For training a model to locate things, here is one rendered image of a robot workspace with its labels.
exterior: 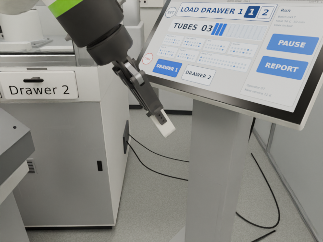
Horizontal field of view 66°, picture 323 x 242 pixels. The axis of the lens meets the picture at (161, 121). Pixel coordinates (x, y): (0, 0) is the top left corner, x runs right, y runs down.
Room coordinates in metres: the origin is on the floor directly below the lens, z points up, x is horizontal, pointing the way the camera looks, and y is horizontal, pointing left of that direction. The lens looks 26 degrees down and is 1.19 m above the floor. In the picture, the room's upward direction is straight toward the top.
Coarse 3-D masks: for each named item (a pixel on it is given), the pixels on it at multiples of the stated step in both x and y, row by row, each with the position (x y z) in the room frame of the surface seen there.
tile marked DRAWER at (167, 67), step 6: (162, 60) 0.76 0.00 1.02; (168, 60) 0.74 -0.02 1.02; (156, 66) 0.75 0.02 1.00; (162, 66) 0.74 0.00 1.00; (168, 66) 0.73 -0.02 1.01; (174, 66) 0.72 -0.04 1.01; (180, 66) 0.70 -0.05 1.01; (156, 72) 0.74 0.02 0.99; (162, 72) 0.72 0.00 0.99; (168, 72) 0.71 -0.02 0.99; (174, 72) 0.70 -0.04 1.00
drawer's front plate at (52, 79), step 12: (0, 72) 0.95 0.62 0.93; (12, 72) 0.95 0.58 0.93; (24, 72) 0.95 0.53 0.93; (36, 72) 0.95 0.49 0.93; (48, 72) 0.95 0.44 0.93; (60, 72) 0.95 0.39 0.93; (72, 72) 0.96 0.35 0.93; (12, 84) 0.95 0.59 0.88; (24, 84) 0.95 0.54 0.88; (36, 84) 0.95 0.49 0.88; (48, 84) 0.95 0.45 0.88; (60, 84) 0.95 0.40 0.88; (72, 84) 0.95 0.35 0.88; (12, 96) 0.95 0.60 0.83; (24, 96) 0.95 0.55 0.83; (36, 96) 0.95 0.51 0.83; (48, 96) 0.95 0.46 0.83; (60, 96) 0.95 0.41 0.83; (72, 96) 0.95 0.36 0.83
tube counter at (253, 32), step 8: (208, 24) 0.75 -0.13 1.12; (216, 24) 0.74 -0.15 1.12; (224, 24) 0.72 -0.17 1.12; (232, 24) 0.71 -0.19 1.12; (240, 24) 0.69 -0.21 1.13; (248, 24) 0.68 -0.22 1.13; (256, 24) 0.67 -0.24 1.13; (200, 32) 0.75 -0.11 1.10; (208, 32) 0.73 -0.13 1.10; (216, 32) 0.72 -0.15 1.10; (224, 32) 0.70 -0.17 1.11; (232, 32) 0.69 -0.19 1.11; (240, 32) 0.68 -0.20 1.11; (248, 32) 0.66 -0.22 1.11; (256, 32) 0.65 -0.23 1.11; (264, 32) 0.64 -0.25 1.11; (256, 40) 0.64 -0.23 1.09
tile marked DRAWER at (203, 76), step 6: (186, 66) 0.69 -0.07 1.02; (192, 66) 0.68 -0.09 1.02; (198, 66) 0.67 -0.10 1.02; (186, 72) 0.68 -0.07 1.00; (192, 72) 0.67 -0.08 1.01; (198, 72) 0.66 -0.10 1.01; (204, 72) 0.65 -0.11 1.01; (210, 72) 0.64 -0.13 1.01; (180, 78) 0.68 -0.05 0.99; (186, 78) 0.66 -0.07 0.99; (192, 78) 0.65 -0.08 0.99; (198, 78) 0.65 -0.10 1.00; (204, 78) 0.64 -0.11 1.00; (210, 78) 0.63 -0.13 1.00; (204, 84) 0.62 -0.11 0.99; (210, 84) 0.61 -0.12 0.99
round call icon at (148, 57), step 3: (144, 54) 0.82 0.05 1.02; (147, 54) 0.81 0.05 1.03; (150, 54) 0.80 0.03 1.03; (153, 54) 0.79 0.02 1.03; (144, 57) 0.81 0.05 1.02; (147, 57) 0.80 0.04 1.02; (150, 57) 0.79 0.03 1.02; (153, 57) 0.78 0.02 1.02; (141, 60) 0.80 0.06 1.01; (144, 60) 0.80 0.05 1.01; (147, 60) 0.79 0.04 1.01; (150, 60) 0.78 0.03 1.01; (141, 63) 0.80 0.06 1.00; (144, 63) 0.79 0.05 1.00; (147, 63) 0.78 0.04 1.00; (150, 63) 0.77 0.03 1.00
